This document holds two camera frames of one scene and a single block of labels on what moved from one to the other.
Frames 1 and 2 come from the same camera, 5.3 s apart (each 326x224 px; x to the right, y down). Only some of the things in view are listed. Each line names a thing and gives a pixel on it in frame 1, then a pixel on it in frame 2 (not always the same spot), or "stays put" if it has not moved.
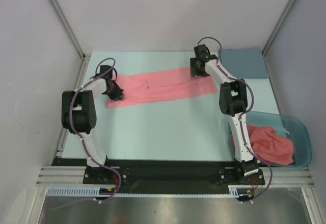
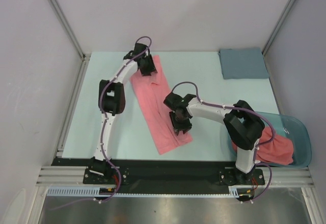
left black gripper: (118, 93) → (151, 68)
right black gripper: (195, 68) → (181, 125)
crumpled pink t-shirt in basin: (269, 146) stays put
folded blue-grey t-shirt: (244, 63) stays put
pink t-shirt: (151, 86) → (151, 91)
